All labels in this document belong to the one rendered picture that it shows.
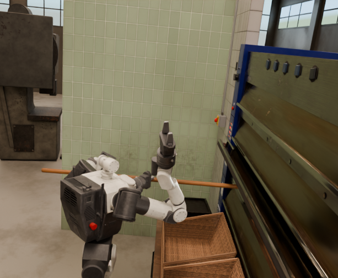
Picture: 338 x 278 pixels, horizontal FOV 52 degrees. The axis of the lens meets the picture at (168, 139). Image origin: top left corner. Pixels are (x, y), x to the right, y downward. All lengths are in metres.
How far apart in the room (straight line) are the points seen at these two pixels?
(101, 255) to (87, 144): 1.98
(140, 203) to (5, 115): 4.57
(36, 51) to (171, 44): 2.64
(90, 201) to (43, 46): 4.05
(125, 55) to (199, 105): 0.87
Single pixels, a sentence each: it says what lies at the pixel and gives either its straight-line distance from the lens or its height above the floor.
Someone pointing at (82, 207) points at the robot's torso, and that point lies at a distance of 1.69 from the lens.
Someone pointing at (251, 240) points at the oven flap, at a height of 1.03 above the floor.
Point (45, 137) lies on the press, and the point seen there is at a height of 0.43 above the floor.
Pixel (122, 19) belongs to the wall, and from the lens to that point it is 3.46.
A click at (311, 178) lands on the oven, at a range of 1.41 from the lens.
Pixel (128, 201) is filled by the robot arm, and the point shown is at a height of 1.38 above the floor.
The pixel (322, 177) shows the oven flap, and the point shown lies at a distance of 1.23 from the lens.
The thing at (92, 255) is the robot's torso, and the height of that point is 1.04.
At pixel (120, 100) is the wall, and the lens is 3.50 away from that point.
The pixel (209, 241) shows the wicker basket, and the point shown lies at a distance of 2.93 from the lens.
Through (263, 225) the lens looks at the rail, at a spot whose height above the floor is 1.44.
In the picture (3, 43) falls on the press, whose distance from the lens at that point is 5.61.
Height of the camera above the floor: 2.10
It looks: 15 degrees down
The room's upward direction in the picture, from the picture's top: 6 degrees clockwise
